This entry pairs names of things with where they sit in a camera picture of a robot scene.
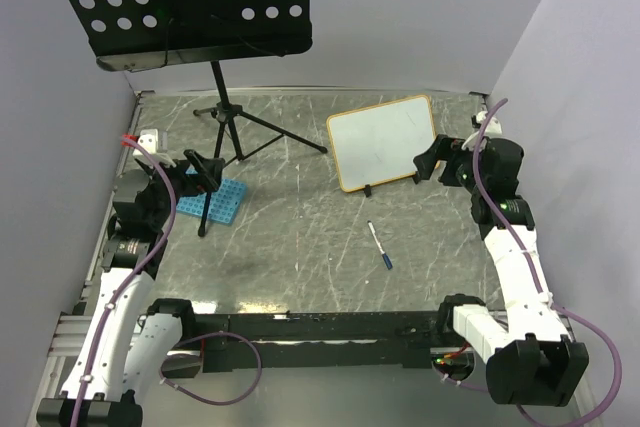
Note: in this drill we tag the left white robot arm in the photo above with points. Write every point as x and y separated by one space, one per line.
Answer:
116 366

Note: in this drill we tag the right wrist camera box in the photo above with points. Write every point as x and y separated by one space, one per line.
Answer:
492 125

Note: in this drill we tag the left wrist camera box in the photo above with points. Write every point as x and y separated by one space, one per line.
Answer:
153 141

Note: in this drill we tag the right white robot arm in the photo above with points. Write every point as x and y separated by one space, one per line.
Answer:
532 360

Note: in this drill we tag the blue studded building plate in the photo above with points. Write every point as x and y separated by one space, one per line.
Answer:
223 206

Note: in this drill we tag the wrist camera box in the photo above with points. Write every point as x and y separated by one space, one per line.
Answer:
492 125
153 141

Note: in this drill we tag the white blue whiteboard marker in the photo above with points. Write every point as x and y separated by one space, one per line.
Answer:
385 257

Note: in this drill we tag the yellow framed whiteboard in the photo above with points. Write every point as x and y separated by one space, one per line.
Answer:
377 144

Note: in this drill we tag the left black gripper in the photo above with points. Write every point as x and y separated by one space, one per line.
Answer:
195 184

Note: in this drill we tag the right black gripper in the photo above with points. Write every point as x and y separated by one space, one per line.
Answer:
443 148

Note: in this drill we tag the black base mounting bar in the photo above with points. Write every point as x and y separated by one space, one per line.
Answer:
303 340

